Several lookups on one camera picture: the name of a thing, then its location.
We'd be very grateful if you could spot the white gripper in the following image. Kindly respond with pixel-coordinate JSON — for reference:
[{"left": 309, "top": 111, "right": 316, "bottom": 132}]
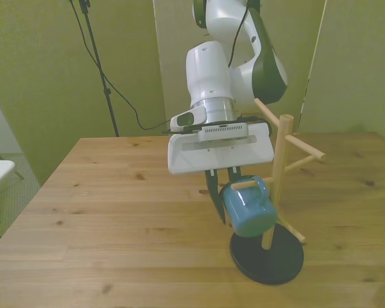
[{"left": 167, "top": 123, "right": 275, "bottom": 226}]

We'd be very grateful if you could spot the blue enamel mug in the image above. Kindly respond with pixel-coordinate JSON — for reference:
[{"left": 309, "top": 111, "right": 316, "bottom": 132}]
[{"left": 218, "top": 175, "right": 280, "bottom": 239}]

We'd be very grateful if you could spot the wooden mug tree black base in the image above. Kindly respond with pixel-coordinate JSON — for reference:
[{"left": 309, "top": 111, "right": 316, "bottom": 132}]
[{"left": 229, "top": 98, "right": 327, "bottom": 286}]

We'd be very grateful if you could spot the pale room divider panel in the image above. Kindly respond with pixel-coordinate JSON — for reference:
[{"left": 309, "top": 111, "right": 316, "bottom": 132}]
[{"left": 152, "top": 0, "right": 328, "bottom": 136}]

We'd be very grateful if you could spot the black tripod stand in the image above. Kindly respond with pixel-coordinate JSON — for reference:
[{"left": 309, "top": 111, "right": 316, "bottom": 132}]
[{"left": 78, "top": 0, "right": 121, "bottom": 138}]

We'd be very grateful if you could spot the black stand cable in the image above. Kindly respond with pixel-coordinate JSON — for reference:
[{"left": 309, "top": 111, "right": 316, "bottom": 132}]
[{"left": 68, "top": 0, "right": 172, "bottom": 131}]

